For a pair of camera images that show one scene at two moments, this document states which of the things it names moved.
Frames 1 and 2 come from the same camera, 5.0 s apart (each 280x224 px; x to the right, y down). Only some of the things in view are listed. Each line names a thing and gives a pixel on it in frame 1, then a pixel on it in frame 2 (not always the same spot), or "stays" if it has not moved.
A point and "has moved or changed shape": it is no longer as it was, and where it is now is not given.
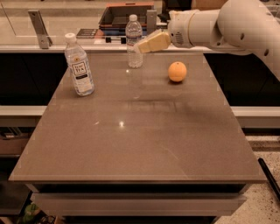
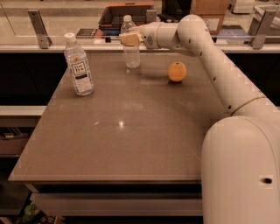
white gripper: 178,29 -> 149,35
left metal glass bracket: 43,37 stays
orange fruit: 177,72 stays
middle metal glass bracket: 151,21 stays
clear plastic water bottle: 133,35 has moved or changed shape
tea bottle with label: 79,65 stays
